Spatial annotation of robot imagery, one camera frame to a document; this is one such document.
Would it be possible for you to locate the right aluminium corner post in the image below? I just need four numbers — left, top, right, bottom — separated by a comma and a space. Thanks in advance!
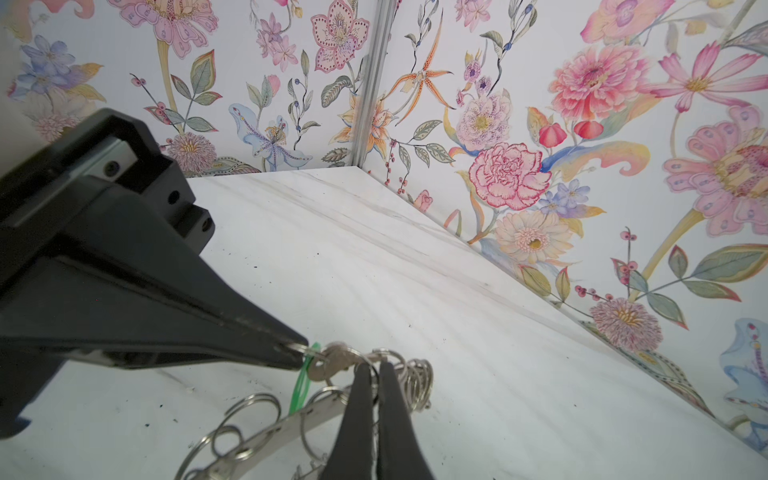
350, 0, 398, 167

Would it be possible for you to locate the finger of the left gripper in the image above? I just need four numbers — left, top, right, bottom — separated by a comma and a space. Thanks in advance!
59, 336, 308, 370

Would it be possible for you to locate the green key tag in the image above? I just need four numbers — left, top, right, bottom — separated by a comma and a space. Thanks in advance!
289, 342, 321, 415

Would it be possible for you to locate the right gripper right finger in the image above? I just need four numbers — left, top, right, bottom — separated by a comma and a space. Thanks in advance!
376, 361, 435, 480

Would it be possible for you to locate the small silver key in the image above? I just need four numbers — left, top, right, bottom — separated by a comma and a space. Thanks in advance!
307, 342, 368, 385

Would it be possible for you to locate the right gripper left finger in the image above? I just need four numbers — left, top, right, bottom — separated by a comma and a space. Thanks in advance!
319, 363, 374, 480

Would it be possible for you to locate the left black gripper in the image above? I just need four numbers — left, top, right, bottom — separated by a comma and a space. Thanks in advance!
1, 109, 303, 438

